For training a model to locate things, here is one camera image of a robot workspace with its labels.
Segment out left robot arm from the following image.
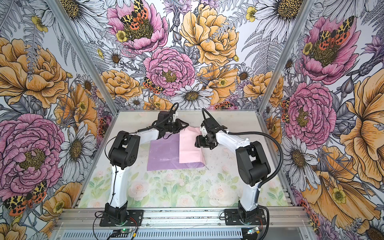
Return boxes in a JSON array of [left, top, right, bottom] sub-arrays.
[[105, 111, 189, 215]]

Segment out aluminium front rail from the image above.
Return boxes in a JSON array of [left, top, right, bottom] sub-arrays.
[[50, 207, 316, 240]]

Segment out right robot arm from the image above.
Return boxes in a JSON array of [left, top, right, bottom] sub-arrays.
[[195, 123, 271, 219]]

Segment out purple wrapping paper sheet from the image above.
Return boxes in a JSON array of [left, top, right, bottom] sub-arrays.
[[147, 127, 206, 171]]

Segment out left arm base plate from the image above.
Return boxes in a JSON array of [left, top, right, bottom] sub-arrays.
[[99, 210, 144, 227]]

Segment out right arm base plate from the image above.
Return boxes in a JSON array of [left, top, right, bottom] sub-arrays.
[[224, 209, 267, 226]]

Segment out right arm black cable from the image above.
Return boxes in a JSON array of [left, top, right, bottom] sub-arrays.
[[201, 108, 284, 181]]

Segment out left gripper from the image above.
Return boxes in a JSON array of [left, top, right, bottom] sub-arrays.
[[164, 118, 189, 134]]

